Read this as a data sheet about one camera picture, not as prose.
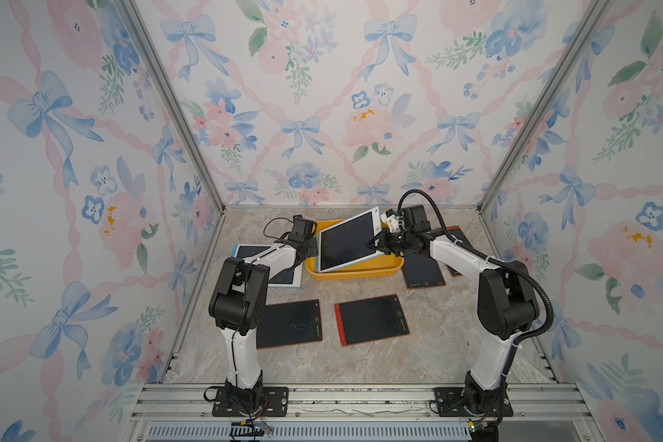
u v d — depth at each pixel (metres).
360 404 0.75
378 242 0.85
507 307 0.50
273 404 0.74
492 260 0.54
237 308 0.52
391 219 0.88
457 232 1.13
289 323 0.88
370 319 0.90
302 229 0.80
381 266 0.96
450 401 0.74
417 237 0.73
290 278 0.97
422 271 0.99
